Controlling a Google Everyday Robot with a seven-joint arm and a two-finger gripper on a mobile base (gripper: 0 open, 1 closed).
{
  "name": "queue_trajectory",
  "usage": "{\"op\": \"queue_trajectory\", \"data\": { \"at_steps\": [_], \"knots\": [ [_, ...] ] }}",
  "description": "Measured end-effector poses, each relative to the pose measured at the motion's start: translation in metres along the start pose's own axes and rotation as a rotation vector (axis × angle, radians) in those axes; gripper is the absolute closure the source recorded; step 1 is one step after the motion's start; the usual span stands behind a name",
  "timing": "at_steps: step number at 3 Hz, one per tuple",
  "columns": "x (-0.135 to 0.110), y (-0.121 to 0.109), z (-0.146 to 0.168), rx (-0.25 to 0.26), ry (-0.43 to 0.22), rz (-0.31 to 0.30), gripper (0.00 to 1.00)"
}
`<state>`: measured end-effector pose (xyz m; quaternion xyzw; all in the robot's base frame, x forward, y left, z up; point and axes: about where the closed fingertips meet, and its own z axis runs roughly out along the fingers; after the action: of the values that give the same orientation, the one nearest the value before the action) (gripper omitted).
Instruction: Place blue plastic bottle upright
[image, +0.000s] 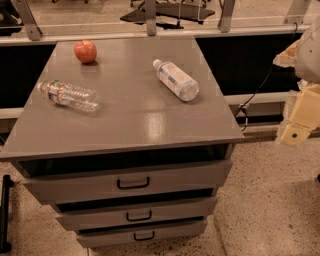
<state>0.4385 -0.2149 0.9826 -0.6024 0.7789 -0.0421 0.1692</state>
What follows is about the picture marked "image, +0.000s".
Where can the blue label plastic bottle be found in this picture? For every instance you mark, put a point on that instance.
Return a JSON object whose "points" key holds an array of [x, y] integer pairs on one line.
{"points": [[176, 80]]}

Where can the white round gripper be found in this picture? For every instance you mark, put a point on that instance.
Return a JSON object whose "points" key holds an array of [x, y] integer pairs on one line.
{"points": [[309, 60]]}

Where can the grey metal railing frame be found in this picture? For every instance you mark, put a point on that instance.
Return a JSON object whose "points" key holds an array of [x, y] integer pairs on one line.
{"points": [[48, 22]]}

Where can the red apple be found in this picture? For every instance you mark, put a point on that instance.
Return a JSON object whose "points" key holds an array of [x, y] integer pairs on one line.
{"points": [[85, 51]]}

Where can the black chair base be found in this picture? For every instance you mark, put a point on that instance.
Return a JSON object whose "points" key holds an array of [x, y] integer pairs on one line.
{"points": [[179, 11]]}

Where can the top grey drawer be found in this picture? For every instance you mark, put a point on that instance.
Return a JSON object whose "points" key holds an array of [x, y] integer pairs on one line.
{"points": [[98, 185]]}

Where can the bottom grey drawer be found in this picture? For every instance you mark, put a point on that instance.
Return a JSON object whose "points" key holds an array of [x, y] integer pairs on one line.
{"points": [[142, 233]]}

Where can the black metal stand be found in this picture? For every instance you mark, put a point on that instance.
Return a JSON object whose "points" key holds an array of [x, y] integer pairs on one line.
{"points": [[7, 183]]}

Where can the grey drawer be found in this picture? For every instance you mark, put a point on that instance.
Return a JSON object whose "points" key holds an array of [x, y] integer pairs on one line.
{"points": [[142, 233], [98, 185], [137, 214]]}

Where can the clear plastic bottle red label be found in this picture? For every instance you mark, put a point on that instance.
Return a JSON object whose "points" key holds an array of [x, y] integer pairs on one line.
{"points": [[70, 95]]}

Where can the middle grey drawer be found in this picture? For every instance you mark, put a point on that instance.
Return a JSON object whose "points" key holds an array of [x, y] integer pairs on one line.
{"points": [[137, 214]]}

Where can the grey drawer cabinet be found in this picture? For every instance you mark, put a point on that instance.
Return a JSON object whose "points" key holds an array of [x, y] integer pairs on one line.
{"points": [[141, 122]]}

